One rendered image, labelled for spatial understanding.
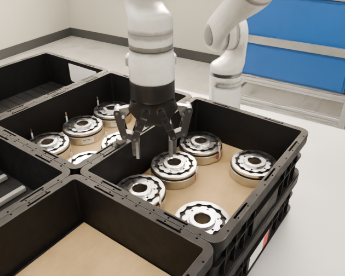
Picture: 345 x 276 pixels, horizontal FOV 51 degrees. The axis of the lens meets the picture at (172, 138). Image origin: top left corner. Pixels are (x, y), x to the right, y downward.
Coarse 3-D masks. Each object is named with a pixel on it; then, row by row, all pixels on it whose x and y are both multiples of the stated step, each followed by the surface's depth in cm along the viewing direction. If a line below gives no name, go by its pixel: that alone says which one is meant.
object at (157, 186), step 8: (136, 176) 76; (144, 176) 76; (152, 176) 76; (120, 184) 74; (128, 184) 74; (152, 184) 74; (160, 184) 74; (152, 192) 72; (160, 192) 72; (152, 200) 70
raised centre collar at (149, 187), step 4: (140, 180) 74; (132, 184) 73; (136, 184) 73; (140, 184) 74; (144, 184) 73; (148, 184) 73; (128, 188) 72; (132, 188) 72; (148, 188) 72; (132, 192) 71; (144, 192) 71; (148, 192) 71; (140, 196) 70; (144, 196) 71
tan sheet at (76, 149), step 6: (132, 120) 103; (132, 126) 100; (108, 132) 98; (114, 132) 98; (102, 138) 95; (90, 144) 92; (96, 144) 92; (72, 150) 90; (78, 150) 90; (84, 150) 90; (90, 150) 90; (96, 150) 90
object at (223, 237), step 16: (176, 112) 86; (240, 112) 86; (144, 128) 79; (288, 128) 80; (128, 144) 74; (304, 144) 78; (96, 160) 69; (288, 160) 70; (96, 176) 65; (272, 176) 65; (128, 192) 61; (256, 192) 61; (160, 208) 58; (240, 208) 58; (176, 224) 55; (240, 224) 57; (208, 240) 52; (224, 240) 53
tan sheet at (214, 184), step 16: (224, 144) 92; (224, 160) 86; (208, 176) 81; (224, 176) 81; (176, 192) 77; (192, 192) 77; (208, 192) 77; (224, 192) 77; (240, 192) 77; (176, 208) 72; (224, 208) 72
